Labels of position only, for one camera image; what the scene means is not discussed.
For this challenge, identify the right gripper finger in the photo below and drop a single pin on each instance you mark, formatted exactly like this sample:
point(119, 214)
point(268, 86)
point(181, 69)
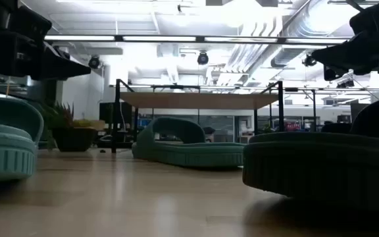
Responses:
point(332, 74)
point(350, 54)

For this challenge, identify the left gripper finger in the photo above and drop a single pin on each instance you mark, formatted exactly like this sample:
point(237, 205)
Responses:
point(58, 69)
point(62, 54)

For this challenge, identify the teal rubber slide sandal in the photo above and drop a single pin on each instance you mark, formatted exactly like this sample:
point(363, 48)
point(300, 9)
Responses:
point(189, 154)
point(5, 154)

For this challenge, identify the wooden shelf black metal frame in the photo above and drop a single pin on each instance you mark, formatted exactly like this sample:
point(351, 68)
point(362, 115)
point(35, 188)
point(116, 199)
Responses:
point(196, 100)

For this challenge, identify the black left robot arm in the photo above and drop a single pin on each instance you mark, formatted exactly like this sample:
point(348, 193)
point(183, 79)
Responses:
point(12, 19)

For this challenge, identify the black ceiling spotlight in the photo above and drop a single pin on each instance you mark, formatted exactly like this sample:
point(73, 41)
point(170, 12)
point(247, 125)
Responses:
point(309, 61)
point(94, 62)
point(203, 58)
point(345, 84)

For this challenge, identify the black monitor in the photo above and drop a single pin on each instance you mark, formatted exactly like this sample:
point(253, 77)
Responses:
point(357, 108)

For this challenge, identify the red sign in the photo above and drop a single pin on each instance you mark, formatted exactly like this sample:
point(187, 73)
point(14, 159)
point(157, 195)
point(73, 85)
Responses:
point(293, 126)

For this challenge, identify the beige cardboard box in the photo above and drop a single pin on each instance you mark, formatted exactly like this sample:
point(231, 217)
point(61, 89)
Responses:
point(98, 125)

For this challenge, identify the potted green succulent plant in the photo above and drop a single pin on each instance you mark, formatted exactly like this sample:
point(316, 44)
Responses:
point(72, 140)

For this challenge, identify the long ceiling light bar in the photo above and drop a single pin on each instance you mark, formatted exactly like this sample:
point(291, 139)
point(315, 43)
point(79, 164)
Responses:
point(160, 38)

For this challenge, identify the black metal gantry frame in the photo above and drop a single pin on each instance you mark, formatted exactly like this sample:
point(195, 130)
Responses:
point(314, 112)

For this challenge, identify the silver ventilation duct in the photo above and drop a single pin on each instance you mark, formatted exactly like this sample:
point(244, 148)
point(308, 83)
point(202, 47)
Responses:
point(288, 56)

